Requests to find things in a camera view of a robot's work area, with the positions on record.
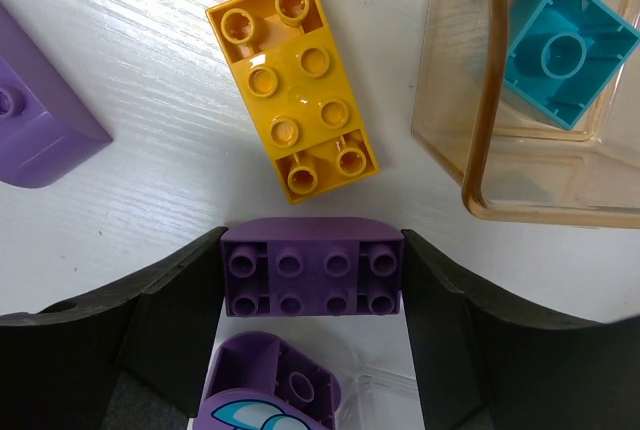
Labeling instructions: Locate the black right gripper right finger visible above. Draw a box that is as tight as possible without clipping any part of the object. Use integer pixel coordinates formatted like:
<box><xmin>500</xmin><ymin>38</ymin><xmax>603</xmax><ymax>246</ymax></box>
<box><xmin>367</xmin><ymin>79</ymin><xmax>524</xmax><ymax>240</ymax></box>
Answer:
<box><xmin>402</xmin><ymin>230</ymin><xmax>639</xmax><ymax>429</ymax></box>

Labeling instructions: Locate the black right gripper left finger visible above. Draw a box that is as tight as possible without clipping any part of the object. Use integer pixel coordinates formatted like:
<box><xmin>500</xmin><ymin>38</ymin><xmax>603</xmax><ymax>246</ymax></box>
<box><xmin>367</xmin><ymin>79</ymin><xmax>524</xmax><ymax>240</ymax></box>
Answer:
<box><xmin>1</xmin><ymin>228</ymin><xmax>224</xmax><ymax>429</ymax></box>

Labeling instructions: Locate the purple round flower lego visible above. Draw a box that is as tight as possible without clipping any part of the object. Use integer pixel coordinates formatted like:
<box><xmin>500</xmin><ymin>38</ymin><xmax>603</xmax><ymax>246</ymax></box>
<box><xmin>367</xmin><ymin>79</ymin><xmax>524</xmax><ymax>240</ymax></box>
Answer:
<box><xmin>193</xmin><ymin>331</ymin><xmax>341</xmax><ymax>429</ymax></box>

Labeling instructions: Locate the purple rectangular lego brick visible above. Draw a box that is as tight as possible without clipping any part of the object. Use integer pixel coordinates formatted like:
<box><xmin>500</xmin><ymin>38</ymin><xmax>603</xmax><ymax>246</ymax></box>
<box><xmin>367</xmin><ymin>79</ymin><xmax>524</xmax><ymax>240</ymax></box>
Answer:
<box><xmin>221</xmin><ymin>217</ymin><xmax>405</xmax><ymax>317</ymax></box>

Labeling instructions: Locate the teal square lego brick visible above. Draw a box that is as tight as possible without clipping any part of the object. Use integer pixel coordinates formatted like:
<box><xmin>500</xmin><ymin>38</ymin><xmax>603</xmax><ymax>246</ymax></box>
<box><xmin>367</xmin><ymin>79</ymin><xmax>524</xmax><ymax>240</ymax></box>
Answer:
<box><xmin>504</xmin><ymin>0</ymin><xmax>639</xmax><ymax>130</ymax></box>

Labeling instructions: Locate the yellow rectangular lego brick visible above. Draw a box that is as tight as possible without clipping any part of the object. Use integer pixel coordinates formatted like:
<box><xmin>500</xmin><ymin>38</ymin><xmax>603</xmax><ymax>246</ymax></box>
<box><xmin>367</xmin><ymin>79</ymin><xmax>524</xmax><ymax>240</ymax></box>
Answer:
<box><xmin>206</xmin><ymin>0</ymin><xmax>379</xmax><ymax>203</ymax></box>

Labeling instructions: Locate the clear plastic container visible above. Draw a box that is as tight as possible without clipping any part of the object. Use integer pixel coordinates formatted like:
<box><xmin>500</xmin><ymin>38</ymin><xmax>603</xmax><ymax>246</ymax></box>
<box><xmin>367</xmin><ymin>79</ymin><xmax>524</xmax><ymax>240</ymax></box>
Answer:
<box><xmin>335</xmin><ymin>364</ymin><xmax>425</xmax><ymax>430</ymax></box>

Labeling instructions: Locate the orange tinted plastic container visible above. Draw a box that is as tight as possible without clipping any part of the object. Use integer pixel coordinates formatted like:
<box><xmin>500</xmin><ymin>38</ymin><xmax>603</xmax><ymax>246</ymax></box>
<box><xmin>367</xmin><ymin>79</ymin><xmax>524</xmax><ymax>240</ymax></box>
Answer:
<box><xmin>412</xmin><ymin>0</ymin><xmax>639</xmax><ymax>228</ymax></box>

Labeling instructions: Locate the purple curved lego brick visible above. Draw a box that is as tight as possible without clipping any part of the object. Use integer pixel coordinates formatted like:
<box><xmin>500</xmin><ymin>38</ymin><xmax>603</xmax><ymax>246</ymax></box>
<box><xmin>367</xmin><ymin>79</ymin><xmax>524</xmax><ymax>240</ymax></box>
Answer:
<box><xmin>1</xmin><ymin>8</ymin><xmax>112</xmax><ymax>189</ymax></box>

